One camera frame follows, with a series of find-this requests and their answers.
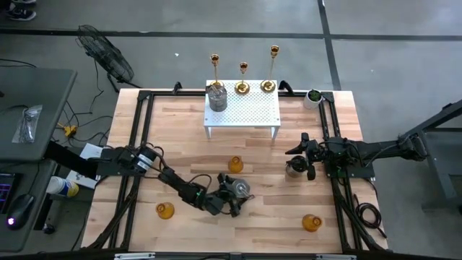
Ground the clear plastic bag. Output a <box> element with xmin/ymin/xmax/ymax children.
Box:
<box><xmin>11</xmin><ymin>104</ymin><xmax>43</xmax><ymax>144</ymax></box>

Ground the amber ribbed glass candle holder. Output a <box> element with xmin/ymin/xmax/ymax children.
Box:
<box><xmin>302</xmin><ymin>213</ymin><xmax>323</xmax><ymax>233</ymax></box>
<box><xmin>155</xmin><ymin>201</ymin><xmax>176</xmax><ymax>220</ymax></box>
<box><xmin>227</xmin><ymin>155</ymin><xmax>245</xmax><ymax>174</ymax></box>

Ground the yellow cable connector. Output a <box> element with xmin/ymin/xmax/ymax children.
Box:
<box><xmin>56</xmin><ymin>123</ymin><xmax>79</xmax><ymax>139</ymax></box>

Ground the white yellow wipes canister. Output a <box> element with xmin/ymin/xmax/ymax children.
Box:
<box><xmin>45</xmin><ymin>175</ymin><xmax>80</xmax><ymax>199</ymax></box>

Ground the black aluminium table frame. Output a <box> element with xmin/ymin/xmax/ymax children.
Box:
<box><xmin>82</xmin><ymin>88</ymin><xmax>389</xmax><ymax>254</ymax></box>

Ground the black floor fan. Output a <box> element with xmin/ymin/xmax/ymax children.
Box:
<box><xmin>74</xmin><ymin>24</ymin><xmax>142</xmax><ymax>93</ymax></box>

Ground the medium gold candlestick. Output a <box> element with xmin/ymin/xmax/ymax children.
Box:
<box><xmin>210</xmin><ymin>53</ymin><xmax>225</xmax><ymax>90</ymax></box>

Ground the black floor cable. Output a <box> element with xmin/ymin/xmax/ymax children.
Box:
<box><xmin>0</xmin><ymin>57</ymin><xmax>38</xmax><ymax>69</ymax></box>
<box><xmin>57</xmin><ymin>59</ymin><xmax>116</xmax><ymax>144</ymax></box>

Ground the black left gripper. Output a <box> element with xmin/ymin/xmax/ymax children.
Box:
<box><xmin>207</xmin><ymin>172</ymin><xmax>246</xmax><ymax>218</ymax></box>

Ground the grey folding table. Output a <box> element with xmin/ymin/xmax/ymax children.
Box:
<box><xmin>0</xmin><ymin>66</ymin><xmax>79</xmax><ymax>163</ymax></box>

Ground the white card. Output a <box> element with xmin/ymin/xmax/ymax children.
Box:
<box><xmin>79</xmin><ymin>143</ymin><xmax>104</xmax><ymax>160</ymax></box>

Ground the white paper sheet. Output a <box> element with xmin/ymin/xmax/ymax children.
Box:
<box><xmin>65</xmin><ymin>169</ymin><xmax>98</xmax><ymax>191</ymax></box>

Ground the backlit black keyboard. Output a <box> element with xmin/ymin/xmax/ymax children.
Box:
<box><xmin>0</xmin><ymin>172</ymin><xmax>17</xmax><ymax>215</ymax></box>

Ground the black metal stand frame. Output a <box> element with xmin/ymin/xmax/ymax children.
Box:
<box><xmin>407</xmin><ymin>99</ymin><xmax>462</xmax><ymax>214</ymax></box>

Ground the short gold candlestick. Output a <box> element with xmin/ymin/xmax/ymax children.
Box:
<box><xmin>234</xmin><ymin>61</ymin><xmax>251</xmax><ymax>96</ymax></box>

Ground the silver aluminium bracket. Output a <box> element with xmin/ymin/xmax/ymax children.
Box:
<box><xmin>114</xmin><ymin>252</ymin><xmax>156</xmax><ymax>260</ymax></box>
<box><xmin>315</xmin><ymin>253</ymin><xmax>358</xmax><ymax>260</ymax></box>

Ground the dark ribbed canister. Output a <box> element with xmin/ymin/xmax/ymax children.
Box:
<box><xmin>206</xmin><ymin>84</ymin><xmax>229</xmax><ymax>113</ymax></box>

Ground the tall gold candlestick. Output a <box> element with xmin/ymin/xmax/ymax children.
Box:
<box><xmin>260</xmin><ymin>44</ymin><xmax>281</xmax><ymax>93</ymax></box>

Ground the black computer mouse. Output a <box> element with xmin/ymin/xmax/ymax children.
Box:
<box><xmin>6</xmin><ymin>194</ymin><xmax>35</xmax><ymax>231</ymax></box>

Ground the coiled black cable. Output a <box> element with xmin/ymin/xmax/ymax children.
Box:
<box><xmin>352</xmin><ymin>194</ymin><xmax>388</xmax><ymax>239</ymax></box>

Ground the silver tin candle orange label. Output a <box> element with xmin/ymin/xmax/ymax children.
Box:
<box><xmin>231</xmin><ymin>179</ymin><xmax>256</xmax><ymax>200</ymax></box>

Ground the white pot with green plant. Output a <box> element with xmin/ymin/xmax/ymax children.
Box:
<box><xmin>302</xmin><ymin>88</ymin><xmax>324</xmax><ymax>111</ymax></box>

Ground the white perforated metal shelf riser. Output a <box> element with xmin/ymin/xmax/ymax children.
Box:
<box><xmin>204</xmin><ymin>79</ymin><xmax>282</xmax><ymax>141</ymax></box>

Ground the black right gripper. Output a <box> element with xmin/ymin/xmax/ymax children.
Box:
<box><xmin>284</xmin><ymin>132</ymin><xmax>328</xmax><ymax>182</ymax></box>

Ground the grey computer desk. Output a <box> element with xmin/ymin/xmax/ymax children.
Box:
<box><xmin>0</xmin><ymin>160</ymin><xmax>59</xmax><ymax>254</ymax></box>

